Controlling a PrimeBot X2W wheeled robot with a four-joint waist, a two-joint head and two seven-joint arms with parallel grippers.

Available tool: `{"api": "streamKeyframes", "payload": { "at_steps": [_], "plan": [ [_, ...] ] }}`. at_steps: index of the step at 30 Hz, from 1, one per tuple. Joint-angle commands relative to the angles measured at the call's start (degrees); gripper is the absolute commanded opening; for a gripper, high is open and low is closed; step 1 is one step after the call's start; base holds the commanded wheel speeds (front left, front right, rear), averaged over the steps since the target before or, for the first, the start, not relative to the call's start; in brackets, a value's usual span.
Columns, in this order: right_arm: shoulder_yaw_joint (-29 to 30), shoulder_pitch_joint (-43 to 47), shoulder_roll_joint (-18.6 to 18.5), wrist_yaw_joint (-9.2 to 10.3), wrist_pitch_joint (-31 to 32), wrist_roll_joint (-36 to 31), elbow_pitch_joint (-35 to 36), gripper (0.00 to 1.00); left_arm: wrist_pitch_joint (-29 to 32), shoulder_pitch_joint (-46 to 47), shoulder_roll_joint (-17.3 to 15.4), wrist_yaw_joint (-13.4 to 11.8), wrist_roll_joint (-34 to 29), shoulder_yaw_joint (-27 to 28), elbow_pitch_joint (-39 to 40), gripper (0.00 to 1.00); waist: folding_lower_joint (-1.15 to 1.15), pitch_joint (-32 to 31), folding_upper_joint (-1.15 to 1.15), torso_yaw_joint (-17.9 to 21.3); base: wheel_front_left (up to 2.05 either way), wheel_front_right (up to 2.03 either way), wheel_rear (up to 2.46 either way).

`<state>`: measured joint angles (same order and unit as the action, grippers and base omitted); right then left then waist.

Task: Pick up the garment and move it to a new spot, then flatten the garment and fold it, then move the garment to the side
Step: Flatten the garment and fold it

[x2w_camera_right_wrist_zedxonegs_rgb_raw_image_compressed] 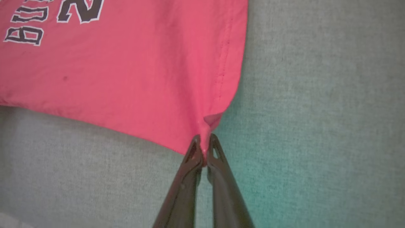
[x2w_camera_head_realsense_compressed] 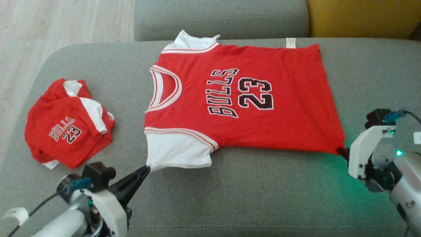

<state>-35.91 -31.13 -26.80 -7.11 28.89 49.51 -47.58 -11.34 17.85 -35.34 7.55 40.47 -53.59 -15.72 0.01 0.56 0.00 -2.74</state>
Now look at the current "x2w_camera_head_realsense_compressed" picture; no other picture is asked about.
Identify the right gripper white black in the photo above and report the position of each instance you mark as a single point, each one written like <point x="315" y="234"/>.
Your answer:
<point x="365" y="151"/>

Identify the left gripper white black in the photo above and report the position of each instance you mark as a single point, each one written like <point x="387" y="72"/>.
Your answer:
<point x="110" y="210"/>

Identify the red Bulls 23 shorts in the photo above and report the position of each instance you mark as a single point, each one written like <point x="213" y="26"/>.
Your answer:
<point x="65" y="128"/>

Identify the red Bulls 23 jersey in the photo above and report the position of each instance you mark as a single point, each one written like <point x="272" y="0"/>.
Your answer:
<point x="250" y="98"/>

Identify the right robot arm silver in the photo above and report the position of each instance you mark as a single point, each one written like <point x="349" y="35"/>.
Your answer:
<point x="401" y="177"/>

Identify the grey sofa seat cushion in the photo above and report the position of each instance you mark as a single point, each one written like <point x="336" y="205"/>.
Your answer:
<point x="250" y="197"/>

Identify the yellow sofa cushion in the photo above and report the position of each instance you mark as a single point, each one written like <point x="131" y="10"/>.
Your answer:
<point x="361" y="18"/>

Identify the grey sofa back cushion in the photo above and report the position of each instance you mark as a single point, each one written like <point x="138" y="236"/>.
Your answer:
<point x="220" y="19"/>
<point x="417" y="34"/>

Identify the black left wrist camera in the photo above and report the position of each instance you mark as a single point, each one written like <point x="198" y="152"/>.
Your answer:
<point x="97" y="176"/>

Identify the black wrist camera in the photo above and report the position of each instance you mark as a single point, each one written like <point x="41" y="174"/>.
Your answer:
<point x="376" y="118"/>
<point x="97" y="176"/>

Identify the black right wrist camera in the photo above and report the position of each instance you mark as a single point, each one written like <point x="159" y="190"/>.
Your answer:
<point x="376" y="118"/>

